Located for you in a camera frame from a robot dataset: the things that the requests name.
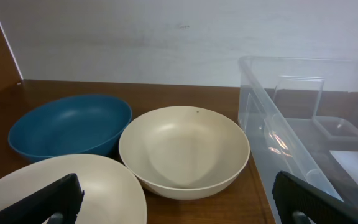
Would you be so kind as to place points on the beige bowl near gripper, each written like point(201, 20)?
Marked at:
point(112, 193)

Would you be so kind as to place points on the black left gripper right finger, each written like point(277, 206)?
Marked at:
point(299, 202)

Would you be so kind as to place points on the beige bowl near bin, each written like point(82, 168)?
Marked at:
point(184, 152)

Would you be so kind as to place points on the dark blue bowl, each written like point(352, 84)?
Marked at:
point(80, 124)

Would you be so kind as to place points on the clear plastic storage bin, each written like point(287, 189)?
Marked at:
point(300, 116)

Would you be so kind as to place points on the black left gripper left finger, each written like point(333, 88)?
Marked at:
point(58, 202)

